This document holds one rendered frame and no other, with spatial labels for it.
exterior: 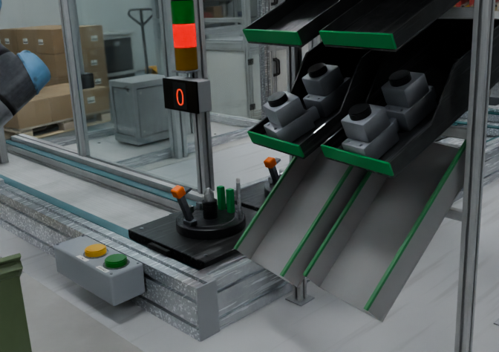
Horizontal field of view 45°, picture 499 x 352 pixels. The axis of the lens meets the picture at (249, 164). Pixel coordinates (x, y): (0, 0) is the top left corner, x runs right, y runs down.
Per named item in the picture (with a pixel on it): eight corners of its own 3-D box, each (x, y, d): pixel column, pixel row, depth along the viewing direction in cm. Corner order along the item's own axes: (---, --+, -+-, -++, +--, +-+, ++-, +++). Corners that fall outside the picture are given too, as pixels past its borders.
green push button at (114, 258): (113, 275, 107) (111, 264, 107) (101, 268, 110) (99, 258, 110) (132, 267, 110) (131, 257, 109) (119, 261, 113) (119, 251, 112)
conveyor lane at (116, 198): (209, 317, 110) (205, 267, 107) (10, 212, 168) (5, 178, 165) (310, 264, 129) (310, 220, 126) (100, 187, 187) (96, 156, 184)
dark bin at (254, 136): (304, 160, 88) (285, 117, 84) (252, 143, 98) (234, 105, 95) (424, 59, 98) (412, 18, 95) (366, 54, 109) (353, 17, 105)
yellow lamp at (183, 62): (185, 71, 132) (183, 48, 131) (171, 70, 136) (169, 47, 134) (203, 68, 136) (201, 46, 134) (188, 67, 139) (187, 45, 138)
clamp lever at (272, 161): (279, 190, 134) (269, 163, 130) (272, 188, 136) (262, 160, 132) (289, 180, 136) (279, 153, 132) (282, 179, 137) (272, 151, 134)
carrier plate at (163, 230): (205, 272, 107) (204, 261, 106) (128, 238, 124) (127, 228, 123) (295, 232, 123) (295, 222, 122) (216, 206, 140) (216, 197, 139)
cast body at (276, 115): (282, 148, 92) (265, 110, 89) (269, 140, 96) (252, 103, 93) (326, 119, 94) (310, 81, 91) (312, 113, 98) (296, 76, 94)
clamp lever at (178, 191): (189, 223, 117) (176, 191, 114) (183, 221, 119) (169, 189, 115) (202, 212, 119) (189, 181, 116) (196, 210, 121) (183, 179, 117)
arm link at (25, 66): (23, 57, 120) (56, 84, 120) (-19, 95, 116) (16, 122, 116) (18, 38, 113) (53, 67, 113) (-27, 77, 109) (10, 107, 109)
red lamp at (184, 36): (183, 47, 131) (181, 24, 130) (169, 47, 134) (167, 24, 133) (201, 45, 134) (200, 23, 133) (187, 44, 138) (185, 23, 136)
